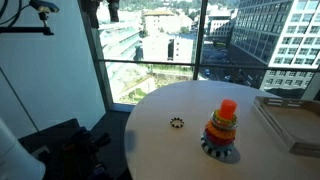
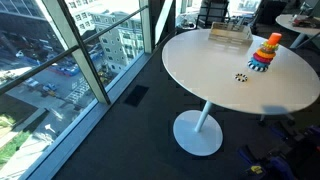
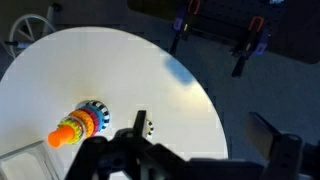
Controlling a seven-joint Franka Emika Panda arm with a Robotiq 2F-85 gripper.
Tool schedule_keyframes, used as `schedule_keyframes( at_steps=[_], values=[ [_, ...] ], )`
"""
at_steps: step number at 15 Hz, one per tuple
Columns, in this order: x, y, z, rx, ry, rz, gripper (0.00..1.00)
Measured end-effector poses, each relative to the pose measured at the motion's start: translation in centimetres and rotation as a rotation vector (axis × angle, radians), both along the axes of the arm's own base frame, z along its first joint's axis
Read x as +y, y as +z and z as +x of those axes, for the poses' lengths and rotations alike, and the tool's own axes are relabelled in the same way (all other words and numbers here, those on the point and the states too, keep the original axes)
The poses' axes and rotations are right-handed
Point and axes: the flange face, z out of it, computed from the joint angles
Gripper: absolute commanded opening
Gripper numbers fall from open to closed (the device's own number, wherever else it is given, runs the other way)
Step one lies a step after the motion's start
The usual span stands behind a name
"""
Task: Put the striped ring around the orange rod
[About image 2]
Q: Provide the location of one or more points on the orange rod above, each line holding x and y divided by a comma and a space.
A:
274, 38

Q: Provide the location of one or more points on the black chair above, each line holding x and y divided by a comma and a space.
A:
212, 11

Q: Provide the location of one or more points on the black floor vent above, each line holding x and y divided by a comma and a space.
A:
136, 95

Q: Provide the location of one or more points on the wooden tray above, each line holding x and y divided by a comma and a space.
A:
231, 33

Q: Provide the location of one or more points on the white table pedestal base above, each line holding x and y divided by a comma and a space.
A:
197, 132

